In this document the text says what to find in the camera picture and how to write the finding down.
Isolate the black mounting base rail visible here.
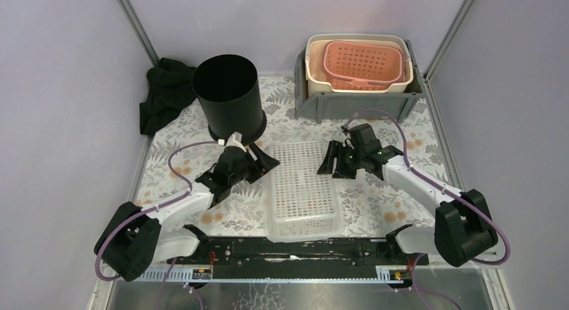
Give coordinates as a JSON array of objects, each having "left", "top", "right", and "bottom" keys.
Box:
[{"left": 175, "top": 236, "right": 429, "bottom": 279}]

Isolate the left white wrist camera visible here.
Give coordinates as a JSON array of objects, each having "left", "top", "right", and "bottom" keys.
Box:
[{"left": 217, "top": 132, "right": 247, "bottom": 152}]

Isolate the pink perforated basket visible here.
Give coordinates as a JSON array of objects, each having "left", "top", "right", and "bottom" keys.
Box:
[{"left": 321, "top": 40, "right": 408, "bottom": 91}]

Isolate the cream plastic tub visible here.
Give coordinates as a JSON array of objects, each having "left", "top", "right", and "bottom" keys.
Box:
[{"left": 305, "top": 34, "right": 413, "bottom": 95}]

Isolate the purple cable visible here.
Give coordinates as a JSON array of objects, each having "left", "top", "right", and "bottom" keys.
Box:
[
  {"left": 341, "top": 107, "right": 512, "bottom": 310},
  {"left": 94, "top": 140, "right": 223, "bottom": 310}
]

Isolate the large black cylindrical container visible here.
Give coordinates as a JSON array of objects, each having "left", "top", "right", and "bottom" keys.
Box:
[{"left": 192, "top": 54, "right": 267, "bottom": 146}]

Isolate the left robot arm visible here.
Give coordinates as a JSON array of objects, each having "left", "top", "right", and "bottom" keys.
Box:
[{"left": 94, "top": 140, "right": 280, "bottom": 282}]

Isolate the grey plastic crate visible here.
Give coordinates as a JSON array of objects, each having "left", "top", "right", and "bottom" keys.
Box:
[{"left": 294, "top": 50, "right": 427, "bottom": 123}]

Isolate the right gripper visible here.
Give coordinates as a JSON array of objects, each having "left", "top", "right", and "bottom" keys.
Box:
[{"left": 316, "top": 140, "right": 364, "bottom": 180}]

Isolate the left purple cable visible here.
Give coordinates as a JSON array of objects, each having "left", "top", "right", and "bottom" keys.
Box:
[{"left": 94, "top": 140, "right": 223, "bottom": 310}]

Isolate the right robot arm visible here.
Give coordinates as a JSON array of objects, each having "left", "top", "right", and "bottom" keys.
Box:
[{"left": 317, "top": 123, "right": 503, "bottom": 267}]

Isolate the black cloth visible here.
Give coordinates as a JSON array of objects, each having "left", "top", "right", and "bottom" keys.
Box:
[{"left": 139, "top": 58, "right": 197, "bottom": 136}]

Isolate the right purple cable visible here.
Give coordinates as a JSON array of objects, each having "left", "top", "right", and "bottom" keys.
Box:
[{"left": 341, "top": 107, "right": 512, "bottom": 310}]

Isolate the white perforated plastic basket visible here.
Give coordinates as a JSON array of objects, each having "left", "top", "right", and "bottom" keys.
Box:
[{"left": 263, "top": 141, "right": 345, "bottom": 243}]

